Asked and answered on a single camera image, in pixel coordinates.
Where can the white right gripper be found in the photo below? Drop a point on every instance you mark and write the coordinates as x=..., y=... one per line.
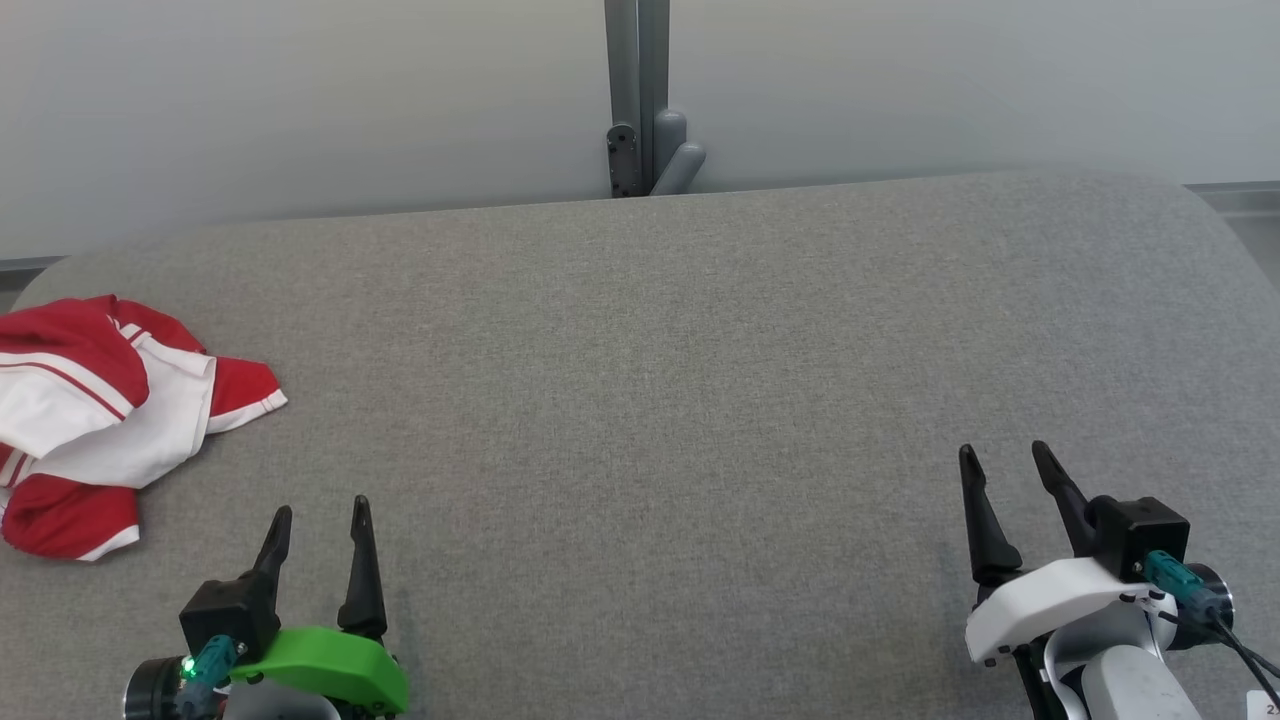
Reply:
x=1050, y=600

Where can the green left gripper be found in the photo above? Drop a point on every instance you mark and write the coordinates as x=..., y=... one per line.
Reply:
x=330, y=665

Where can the red shorts white trim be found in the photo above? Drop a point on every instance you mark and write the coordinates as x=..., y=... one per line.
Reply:
x=60, y=520

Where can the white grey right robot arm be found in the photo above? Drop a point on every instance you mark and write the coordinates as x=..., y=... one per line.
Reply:
x=1130, y=690

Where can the grey fabric sofa cushion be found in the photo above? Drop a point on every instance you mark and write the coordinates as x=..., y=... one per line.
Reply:
x=640, y=400

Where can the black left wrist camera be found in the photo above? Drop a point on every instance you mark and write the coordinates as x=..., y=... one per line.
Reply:
x=225, y=610

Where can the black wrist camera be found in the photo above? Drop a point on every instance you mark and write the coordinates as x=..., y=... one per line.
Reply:
x=1140, y=530
x=225, y=610

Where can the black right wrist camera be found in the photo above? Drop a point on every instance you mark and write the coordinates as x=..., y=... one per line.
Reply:
x=1140, y=530

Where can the black post bracket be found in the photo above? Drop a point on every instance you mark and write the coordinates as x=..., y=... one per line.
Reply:
x=624, y=160

